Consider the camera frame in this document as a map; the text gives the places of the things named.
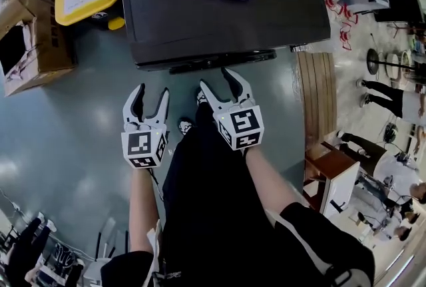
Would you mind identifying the person's right forearm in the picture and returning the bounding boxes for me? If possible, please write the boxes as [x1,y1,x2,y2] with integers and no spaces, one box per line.
[244,145,306,213]

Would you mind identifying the person's black clothing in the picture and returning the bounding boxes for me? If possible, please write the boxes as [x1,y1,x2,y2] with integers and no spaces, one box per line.
[99,102,375,287]

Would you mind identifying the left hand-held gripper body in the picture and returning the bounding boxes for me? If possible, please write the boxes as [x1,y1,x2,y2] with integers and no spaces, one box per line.
[120,122,169,169]

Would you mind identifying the pale pink cloth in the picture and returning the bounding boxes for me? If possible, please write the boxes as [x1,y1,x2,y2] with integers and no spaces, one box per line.
[5,21,37,83]

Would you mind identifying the white round stool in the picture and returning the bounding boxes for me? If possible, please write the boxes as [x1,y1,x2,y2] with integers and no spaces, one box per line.
[382,49,413,80]

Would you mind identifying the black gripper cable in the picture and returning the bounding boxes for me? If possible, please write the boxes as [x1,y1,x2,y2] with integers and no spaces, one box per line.
[148,167,164,200]

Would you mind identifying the person's left forearm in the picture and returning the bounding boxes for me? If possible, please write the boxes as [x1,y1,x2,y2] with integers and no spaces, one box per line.
[128,165,164,253]

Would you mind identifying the wooden slatted platform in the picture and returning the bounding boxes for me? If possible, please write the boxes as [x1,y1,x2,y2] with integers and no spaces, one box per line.
[296,51,339,143]

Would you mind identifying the open cardboard box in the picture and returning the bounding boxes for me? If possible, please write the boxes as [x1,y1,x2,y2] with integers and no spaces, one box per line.
[0,5,78,97]

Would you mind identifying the white cabinet with wooden top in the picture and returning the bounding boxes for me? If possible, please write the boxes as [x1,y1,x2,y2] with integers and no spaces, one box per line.
[303,141,361,220]

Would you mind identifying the black round-base stand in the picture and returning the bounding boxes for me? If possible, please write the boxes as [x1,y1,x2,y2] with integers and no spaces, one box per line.
[367,33,417,75]

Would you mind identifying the person's left shoe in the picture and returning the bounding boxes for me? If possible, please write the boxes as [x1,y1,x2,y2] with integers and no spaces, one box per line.
[178,117,194,137]

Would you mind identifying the white pull-out drawer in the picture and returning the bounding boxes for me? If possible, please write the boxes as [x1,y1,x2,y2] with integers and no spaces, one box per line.
[135,53,189,73]

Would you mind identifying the black washing machine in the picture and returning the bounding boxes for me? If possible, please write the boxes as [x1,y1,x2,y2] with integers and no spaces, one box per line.
[120,0,331,75]

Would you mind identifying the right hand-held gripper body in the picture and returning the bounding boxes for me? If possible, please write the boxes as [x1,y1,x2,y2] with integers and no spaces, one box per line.
[212,99,265,150]

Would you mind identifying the person's shoe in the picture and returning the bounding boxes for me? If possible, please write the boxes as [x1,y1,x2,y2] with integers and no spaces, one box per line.
[178,117,194,137]
[194,87,210,107]

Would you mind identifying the black flat monitor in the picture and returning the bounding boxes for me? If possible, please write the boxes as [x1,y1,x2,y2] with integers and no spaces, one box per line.
[374,0,423,24]

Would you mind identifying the black printed bag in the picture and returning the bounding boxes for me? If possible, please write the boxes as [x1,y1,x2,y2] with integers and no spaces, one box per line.
[53,242,84,280]

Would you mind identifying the person's right shoe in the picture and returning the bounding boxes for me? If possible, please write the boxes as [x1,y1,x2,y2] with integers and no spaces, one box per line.
[194,87,210,107]

